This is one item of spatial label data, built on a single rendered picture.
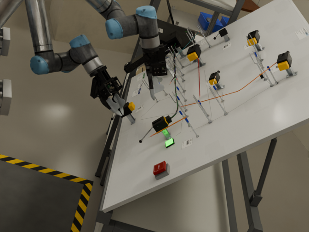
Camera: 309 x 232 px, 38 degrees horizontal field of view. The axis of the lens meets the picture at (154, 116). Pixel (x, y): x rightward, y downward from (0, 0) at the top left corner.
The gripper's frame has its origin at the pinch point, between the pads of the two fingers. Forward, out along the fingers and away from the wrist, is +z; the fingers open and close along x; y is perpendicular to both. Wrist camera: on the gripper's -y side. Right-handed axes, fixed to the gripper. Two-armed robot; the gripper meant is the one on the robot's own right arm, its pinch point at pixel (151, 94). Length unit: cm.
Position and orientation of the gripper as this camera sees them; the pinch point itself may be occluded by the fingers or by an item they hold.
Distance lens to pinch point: 183.6
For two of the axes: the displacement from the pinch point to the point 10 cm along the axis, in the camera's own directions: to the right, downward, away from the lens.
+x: -0.7, -4.4, 8.9
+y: 9.9, -1.4, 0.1
